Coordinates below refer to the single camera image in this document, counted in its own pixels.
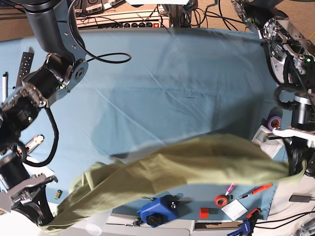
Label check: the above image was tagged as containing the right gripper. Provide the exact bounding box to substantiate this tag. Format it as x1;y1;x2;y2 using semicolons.
0;157;58;226

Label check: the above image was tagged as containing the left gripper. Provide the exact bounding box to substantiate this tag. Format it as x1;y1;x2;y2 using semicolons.
272;94;315;176

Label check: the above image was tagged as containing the olive green t-shirt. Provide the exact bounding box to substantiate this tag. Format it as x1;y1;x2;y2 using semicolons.
41;134;307;235

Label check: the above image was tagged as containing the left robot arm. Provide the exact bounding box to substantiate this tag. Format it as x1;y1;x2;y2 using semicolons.
232;0;315;177

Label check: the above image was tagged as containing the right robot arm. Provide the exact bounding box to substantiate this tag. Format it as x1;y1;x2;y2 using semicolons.
0;0;108;226

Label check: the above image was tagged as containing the small green battery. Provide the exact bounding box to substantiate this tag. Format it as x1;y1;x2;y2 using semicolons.
55;189;63;200

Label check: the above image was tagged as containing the rolled printed paper sheet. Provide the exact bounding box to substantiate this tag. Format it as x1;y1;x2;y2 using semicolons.
252;125;284;159

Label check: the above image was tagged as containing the purple tape roll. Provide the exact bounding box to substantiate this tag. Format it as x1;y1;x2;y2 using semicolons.
267;115;282;131

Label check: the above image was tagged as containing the white paper card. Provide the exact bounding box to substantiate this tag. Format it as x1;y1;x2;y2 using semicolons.
41;166;55;177

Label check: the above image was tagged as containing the black power adapter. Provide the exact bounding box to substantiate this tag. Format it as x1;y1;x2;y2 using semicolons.
289;195;313;203

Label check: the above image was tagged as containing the translucent plastic cup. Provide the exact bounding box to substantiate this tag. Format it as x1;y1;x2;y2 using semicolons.
85;223;102;236

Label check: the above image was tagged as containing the orange grey utility knife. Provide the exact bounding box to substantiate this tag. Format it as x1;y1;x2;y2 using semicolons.
25;134;45;154

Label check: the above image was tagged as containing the pink glue tube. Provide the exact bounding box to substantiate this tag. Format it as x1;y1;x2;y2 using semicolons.
225;183;235;196

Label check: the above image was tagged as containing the white square paper note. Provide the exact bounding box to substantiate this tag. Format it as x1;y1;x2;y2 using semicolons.
221;199;248;221

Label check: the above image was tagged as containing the blue orange spring clamp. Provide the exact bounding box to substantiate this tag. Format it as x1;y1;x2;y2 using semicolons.
227;208;261;236

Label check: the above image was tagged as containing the red tape roll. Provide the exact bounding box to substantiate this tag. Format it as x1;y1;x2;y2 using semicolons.
215;195;229;207

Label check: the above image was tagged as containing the clear plastic package box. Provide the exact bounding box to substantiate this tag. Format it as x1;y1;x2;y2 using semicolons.
268;42;286;83

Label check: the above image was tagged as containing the red cube block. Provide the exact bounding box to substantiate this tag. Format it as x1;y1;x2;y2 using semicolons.
199;207;210;219

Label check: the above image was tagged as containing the blue plastic clamp device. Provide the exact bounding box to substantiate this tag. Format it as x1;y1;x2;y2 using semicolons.
137;195;179;228

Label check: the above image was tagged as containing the black and white marker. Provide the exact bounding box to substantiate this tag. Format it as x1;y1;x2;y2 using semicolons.
2;72;8;101

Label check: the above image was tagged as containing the black remote control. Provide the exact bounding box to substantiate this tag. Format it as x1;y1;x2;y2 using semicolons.
15;52;34;88

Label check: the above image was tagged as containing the light blue table cloth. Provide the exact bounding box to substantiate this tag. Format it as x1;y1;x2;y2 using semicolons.
0;28;308;221

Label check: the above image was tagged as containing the black power strip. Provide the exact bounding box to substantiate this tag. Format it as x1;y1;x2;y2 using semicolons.
123;22;160;28

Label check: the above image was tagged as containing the orange handled screwdriver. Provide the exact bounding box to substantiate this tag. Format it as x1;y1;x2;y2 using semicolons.
238;183;273;199

